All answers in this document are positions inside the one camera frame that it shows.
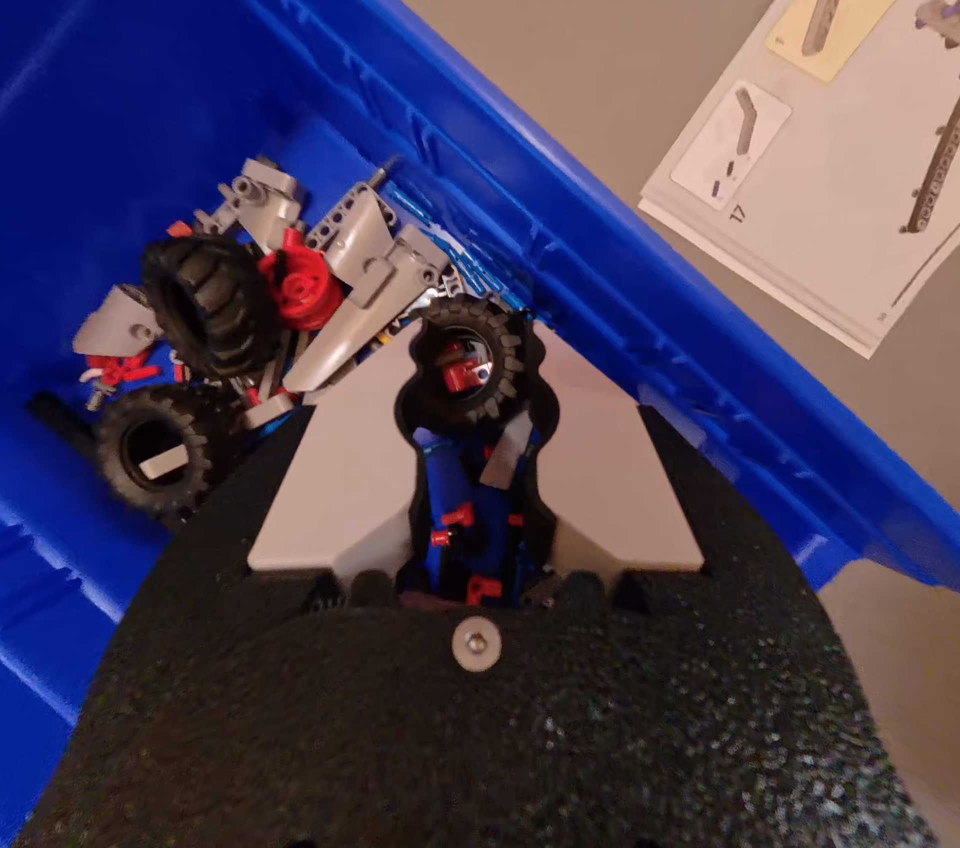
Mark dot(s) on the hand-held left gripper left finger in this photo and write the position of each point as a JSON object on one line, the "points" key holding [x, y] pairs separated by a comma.
{"points": [[337, 473]]}

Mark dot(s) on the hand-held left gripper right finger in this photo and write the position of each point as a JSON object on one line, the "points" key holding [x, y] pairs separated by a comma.
{"points": [[615, 480]]}

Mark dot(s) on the black toy tire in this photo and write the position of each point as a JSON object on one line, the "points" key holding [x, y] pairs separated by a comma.
{"points": [[504, 338], [169, 278], [112, 443]]}

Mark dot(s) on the blue plastic bin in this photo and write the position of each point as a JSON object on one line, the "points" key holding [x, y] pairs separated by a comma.
{"points": [[150, 75]]}

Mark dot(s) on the red toy wheel hub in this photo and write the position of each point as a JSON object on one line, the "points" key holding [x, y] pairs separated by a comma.
{"points": [[300, 289]]}

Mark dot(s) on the pile of toy building parts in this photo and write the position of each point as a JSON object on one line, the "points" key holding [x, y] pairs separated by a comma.
{"points": [[360, 240]]}

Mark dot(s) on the building toy instruction booklet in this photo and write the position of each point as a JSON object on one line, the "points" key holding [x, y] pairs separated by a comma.
{"points": [[825, 150]]}

